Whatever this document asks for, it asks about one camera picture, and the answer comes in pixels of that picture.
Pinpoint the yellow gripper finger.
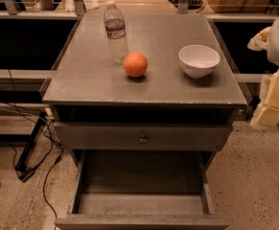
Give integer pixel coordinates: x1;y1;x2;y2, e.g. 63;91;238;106
250;69;279;130
247;27;270;51

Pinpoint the orange fruit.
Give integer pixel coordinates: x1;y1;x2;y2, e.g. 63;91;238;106
124;52;148;78

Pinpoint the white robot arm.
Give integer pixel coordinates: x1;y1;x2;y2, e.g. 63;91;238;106
247;16;279;130

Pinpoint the grey wooden drawer cabinet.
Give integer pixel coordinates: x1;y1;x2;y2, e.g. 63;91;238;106
38;12;253;230

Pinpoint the open middle drawer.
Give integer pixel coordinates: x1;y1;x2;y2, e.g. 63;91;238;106
55;150;230;230

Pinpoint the closed top drawer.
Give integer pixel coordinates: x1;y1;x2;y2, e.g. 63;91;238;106
55;122;232;151

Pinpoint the white ceramic bowl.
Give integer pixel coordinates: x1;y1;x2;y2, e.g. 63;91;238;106
178;45;221;79

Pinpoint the clear plastic water bottle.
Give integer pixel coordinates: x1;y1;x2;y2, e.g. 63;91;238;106
104;0;128;64

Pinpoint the white crumpled cloth background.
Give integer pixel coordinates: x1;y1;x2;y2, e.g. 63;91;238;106
63;0;101;12

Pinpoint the black metal stand leg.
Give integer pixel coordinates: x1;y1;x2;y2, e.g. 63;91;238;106
15;112;46;182

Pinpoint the black cable bundle background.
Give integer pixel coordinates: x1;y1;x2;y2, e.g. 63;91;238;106
162;0;207;11

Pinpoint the black floor cable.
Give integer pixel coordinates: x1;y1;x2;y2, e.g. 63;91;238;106
0;69;65;220

